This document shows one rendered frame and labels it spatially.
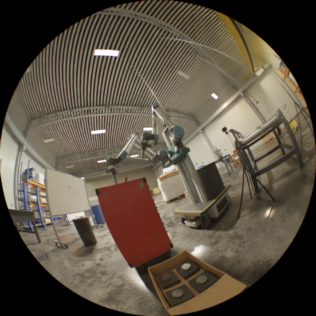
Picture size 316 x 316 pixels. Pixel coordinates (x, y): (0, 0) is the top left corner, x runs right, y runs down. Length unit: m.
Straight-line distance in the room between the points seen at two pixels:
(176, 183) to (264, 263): 4.25
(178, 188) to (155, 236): 3.71
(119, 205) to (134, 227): 0.23
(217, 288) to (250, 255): 0.45
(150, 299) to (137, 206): 0.84
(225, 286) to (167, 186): 4.19
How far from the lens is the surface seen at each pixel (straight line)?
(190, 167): 1.51
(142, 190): 0.88
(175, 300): 0.71
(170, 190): 4.42
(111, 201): 0.84
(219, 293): 0.62
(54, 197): 3.02
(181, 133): 1.23
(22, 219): 3.38
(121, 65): 7.93
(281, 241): 1.02
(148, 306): 0.94
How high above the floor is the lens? 0.80
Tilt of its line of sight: 17 degrees up
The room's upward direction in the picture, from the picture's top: 22 degrees counter-clockwise
